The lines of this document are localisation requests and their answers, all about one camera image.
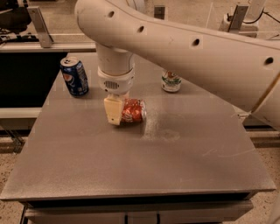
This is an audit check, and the red coke can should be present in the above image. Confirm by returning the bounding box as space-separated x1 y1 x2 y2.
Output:
122 99 146 123

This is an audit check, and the black chair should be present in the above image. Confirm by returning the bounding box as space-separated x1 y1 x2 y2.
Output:
0 0 32 44

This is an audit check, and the blue pepsi can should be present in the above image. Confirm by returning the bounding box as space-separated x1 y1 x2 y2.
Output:
60 57 89 97

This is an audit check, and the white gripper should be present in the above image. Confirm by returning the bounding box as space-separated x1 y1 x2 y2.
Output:
97 69 135 125

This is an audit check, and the white green soda can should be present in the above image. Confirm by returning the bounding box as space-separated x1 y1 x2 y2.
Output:
161 70 181 93

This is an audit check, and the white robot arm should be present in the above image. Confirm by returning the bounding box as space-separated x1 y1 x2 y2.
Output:
75 0 280 130

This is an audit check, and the white device with cable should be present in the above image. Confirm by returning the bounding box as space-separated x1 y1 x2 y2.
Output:
218 0 267 39

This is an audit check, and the horizontal metal rail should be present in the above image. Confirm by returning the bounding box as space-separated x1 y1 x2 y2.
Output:
0 42 97 53

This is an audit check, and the right metal rail bracket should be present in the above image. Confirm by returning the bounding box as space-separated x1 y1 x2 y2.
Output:
228 4 249 33

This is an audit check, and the middle metal rail bracket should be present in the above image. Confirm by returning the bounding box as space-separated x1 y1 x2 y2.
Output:
154 6 165 19

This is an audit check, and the metal rail bracket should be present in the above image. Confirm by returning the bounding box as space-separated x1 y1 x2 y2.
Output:
154 6 165 19
27 6 53 48
228 4 249 33

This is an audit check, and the left metal rail bracket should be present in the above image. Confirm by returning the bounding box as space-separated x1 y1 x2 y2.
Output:
27 6 53 48

